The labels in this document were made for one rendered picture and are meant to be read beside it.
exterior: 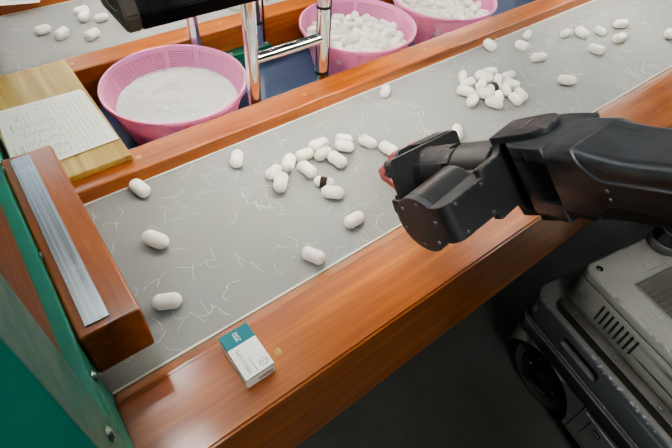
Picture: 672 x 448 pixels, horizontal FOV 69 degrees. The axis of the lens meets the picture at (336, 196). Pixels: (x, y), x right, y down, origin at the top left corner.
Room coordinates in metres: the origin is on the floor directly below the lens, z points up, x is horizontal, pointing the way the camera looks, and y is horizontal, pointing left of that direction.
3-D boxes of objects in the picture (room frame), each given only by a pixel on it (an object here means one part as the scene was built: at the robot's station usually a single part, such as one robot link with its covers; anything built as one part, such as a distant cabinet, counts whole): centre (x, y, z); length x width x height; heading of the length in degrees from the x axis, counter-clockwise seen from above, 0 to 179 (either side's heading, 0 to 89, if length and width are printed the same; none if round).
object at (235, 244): (0.91, -0.37, 0.73); 1.81 x 0.30 x 0.02; 130
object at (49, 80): (0.63, 0.48, 0.77); 0.33 x 0.15 x 0.01; 40
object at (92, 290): (0.34, 0.30, 0.83); 0.30 x 0.06 x 0.07; 40
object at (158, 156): (1.04, -0.25, 0.71); 1.81 x 0.05 x 0.11; 130
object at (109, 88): (0.77, 0.32, 0.72); 0.27 x 0.27 x 0.10
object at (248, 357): (0.25, 0.08, 0.77); 0.06 x 0.04 x 0.02; 40
